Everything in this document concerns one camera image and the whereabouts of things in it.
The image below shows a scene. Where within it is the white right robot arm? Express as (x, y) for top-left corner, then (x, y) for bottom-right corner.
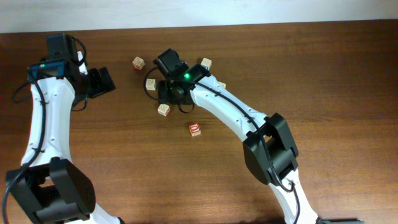
(154, 49), (321, 223)

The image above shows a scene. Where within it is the wooden block red far corner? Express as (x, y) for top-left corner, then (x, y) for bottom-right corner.
(132, 57), (145, 70)

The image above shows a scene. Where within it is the wooden block blue top far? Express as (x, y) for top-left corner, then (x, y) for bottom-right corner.
(200, 58), (212, 70)

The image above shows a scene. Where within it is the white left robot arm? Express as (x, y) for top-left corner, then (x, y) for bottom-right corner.
(1, 34), (123, 224)

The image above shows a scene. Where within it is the wooden block letter J blue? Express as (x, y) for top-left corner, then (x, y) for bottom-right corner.
(218, 82), (226, 88)

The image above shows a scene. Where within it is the wooden block dove picture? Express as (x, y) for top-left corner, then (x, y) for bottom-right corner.
(146, 78), (157, 91)

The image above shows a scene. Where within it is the wooden block letter M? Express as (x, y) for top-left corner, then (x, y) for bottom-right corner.
(157, 104), (170, 116)

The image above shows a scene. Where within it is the wooden block red letter U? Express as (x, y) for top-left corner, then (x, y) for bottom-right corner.
(189, 123), (201, 137)

